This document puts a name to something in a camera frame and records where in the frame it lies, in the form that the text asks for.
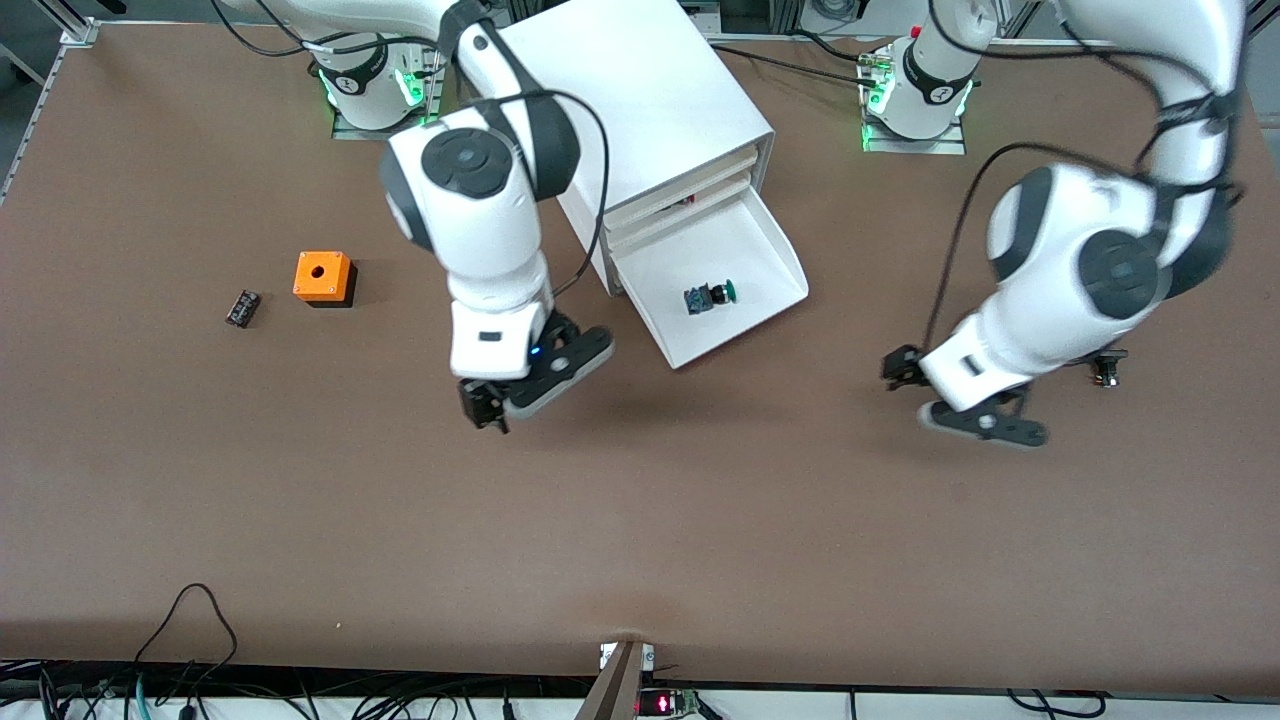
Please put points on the green push button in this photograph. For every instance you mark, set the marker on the green push button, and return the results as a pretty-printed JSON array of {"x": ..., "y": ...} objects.
[{"x": 708, "y": 297}]

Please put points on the white plastic drawer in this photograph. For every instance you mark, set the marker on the white plastic drawer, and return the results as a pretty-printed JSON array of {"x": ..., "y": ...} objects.
[
  {"x": 730, "y": 240},
  {"x": 680, "y": 185},
  {"x": 670, "y": 215}
]

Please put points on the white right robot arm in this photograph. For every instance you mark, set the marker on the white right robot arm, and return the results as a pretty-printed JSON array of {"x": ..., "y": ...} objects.
[{"x": 480, "y": 200}]

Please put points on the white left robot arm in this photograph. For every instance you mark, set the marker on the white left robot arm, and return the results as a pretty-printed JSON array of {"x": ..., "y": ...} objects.
[{"x": 1080, "y": 230}]

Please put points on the white drawer cabinet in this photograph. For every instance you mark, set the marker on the white drawer cabinet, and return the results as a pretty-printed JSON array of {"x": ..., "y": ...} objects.
[{"x": 650, "y": 90}]

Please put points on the small black terminal block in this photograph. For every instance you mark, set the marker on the small black terminal block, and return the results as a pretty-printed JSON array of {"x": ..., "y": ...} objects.
[{"x": 243, "y": 309}]

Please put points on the small board with red light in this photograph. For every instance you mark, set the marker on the small board with red light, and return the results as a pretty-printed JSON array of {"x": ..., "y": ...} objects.
[{"x": 665, "y": 703}]

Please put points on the small black bracket part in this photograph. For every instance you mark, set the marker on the small black bracket part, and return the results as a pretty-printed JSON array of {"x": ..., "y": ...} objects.
[{"x": 1108, "y": 370}]

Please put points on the orange button enclosure box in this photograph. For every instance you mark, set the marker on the orange button enclosure box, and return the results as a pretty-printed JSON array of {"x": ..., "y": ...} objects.
[{"x": 322, "y": 273}]

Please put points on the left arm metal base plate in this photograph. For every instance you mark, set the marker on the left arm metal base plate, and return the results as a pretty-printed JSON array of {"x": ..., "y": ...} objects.
[{"x": 915, "y": 145}]

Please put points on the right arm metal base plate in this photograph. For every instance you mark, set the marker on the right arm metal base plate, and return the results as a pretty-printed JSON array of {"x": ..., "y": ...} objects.
[{"x": 385, "y": 132}]

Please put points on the grey camera stand post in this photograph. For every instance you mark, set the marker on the grey camera stand post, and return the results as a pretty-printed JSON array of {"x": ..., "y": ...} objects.
[{"x": 615, "y": 690}]

